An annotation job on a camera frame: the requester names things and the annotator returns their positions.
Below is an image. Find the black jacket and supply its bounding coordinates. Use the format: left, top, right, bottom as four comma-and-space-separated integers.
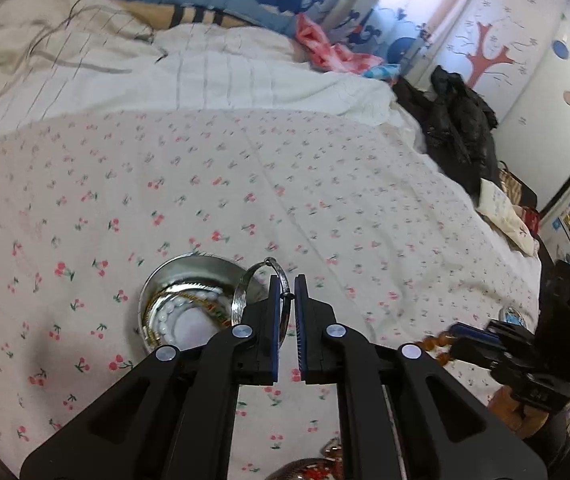
391, 65, 500, 202

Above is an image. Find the white striped duvet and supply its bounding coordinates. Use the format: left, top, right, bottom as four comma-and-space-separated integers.
0, 0, 421, 153

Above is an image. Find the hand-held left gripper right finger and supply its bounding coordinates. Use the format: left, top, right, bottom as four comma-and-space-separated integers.
294, 275, 548, 480

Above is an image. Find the beige striped pillow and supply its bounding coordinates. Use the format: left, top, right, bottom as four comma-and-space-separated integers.
114, 0, 262, 32

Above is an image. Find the white wardrobe with tree decal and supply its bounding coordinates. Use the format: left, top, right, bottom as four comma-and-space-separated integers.
405, 0, 570, 213

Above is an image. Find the striped woven bag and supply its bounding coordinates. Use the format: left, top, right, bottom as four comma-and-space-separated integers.
496, 161, 536, 207

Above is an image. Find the short whale print cushion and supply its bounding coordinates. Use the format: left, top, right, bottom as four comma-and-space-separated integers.
329, 0, 428, 68

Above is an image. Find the pink patterned cloth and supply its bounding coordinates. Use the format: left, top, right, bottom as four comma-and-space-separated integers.
294, 13, 385, 75

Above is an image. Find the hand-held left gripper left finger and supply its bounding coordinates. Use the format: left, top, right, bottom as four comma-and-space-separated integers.
19, 275, 282, 480

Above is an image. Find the stainless steel bowl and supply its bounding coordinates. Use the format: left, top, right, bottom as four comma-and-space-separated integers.
138, 255, 269, 357

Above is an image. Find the brown bead bracelet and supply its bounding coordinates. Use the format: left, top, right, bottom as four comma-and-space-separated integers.
414, 327, 458, 367

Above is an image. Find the white paper bag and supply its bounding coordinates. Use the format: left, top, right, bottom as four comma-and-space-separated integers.
478, 178, 539, 257

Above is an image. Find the person's right forearm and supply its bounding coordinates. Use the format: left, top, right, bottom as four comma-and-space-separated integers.
487, 387, 550, 441

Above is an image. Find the white pearl bead bracelet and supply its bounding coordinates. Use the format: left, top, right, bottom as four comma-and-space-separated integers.
157, 287, 232, 349

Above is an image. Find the cherry print bed sheet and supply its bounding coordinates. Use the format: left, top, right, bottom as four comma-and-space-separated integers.
0, 109, 540, 480

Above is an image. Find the blue round pendant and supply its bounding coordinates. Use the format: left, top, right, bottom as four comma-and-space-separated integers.
499, 306, 528, 332

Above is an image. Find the silver bangle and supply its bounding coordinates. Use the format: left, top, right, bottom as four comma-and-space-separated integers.
231, 257, 293, 329

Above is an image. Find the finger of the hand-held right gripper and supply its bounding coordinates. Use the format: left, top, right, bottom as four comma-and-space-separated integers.
449, 323, 510, 347
450, 340, 513, 377

